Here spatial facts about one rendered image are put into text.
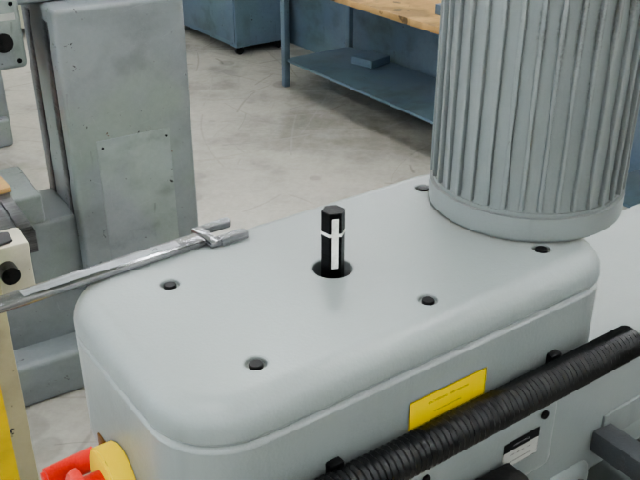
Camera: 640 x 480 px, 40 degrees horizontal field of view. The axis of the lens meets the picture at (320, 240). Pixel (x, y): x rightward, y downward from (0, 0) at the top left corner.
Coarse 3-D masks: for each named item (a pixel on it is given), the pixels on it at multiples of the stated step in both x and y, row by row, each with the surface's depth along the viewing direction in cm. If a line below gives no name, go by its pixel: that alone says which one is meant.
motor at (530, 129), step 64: (448, 0) 83; (512, 0) 76; (576, 0) 74; (448, 64) 84; (512, 64) 78; (576, 64) 76; (448, 128) 86; (512, 128) 80; (576, 128) 80; (448, 192) 88; (512, 192) 83; (576, 192) 82
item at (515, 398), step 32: (576, 352) 83; (608, 352) 84; (512, 384) 79; (544, 384) 80; (576, 384) 82; (448, 416) 75; (480, 416) 75; (512, 416) 77; (384, 448) 72; (416, 448) 72; (448, 448) 73
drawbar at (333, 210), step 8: (328, 208) 78; (336, 208) 78; (328, 216) 77; (336, 216) 77; (344, 216) 78; (328, 224) 78; (344, 224) 79; (328, 232) 78; (344, 232) 79; (328, 240) 78; (344, 240) 80; (328, 248) 79; (344, 248) 80; (328, 256) 79; (328, 264) 79; (328, 272) 80; (336, 272) 80
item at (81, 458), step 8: (88, 448) 86; (72, 456) 84; (80, 456) 84; (88, 456) 85; (56, 464) 84; (64, 464) 84; (72, 464) 84; (80, 464) 84; (88, 464) 84; (48, 472) 83; (56, 472) 83; (64, 472) 83; (88, 472) 85
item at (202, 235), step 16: (208, 224) 87; (224, 224) 87; (176, 240) 84; (192, 240) 84; (208, 240) 84; (224, 240) 84; (128, 256) 81; (144, 256) 81; (160, 256) 82; (80, 272) 78; (96, 272) 78; (112, 272) 79; (32, 288) 76; (48, 288) 76; (64, 288) 76; (0, 304) 74; (16, 304) 74
